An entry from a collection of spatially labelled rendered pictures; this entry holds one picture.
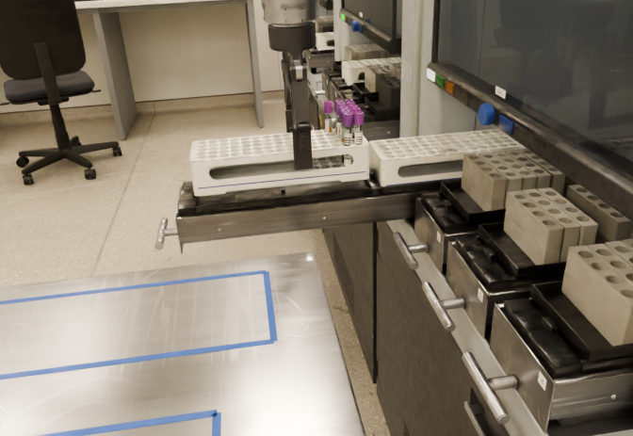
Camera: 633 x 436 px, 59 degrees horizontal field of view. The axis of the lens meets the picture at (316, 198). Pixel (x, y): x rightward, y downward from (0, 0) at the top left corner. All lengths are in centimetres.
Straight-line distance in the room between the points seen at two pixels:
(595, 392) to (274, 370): 32
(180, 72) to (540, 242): 397
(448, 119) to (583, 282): 52
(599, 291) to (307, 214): 48
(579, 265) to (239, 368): 38
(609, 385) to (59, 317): 61
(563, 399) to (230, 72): 407
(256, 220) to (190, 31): 359
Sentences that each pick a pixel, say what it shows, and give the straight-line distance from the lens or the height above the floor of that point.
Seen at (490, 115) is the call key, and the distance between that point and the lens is 80.
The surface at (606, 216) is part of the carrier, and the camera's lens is 79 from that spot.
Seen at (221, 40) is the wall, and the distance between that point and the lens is 446.
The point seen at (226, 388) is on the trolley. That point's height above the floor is 82.
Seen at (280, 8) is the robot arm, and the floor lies 112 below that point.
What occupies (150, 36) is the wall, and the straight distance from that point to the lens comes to 449.
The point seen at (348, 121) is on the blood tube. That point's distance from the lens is 91.
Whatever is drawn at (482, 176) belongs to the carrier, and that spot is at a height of 87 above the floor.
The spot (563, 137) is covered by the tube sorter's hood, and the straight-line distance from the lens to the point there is 68.
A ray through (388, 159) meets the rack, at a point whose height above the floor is 86.
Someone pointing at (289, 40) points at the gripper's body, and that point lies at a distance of 88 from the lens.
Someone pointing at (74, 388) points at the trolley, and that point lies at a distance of 63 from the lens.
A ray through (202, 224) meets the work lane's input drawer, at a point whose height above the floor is 79.
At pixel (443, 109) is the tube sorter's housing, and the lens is 109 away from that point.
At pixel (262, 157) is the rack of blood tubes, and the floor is 89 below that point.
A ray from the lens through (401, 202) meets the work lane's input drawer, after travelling 97.
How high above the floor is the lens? 122
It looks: 25 degrees down
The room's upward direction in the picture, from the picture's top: 3 degrees counter-clockwise
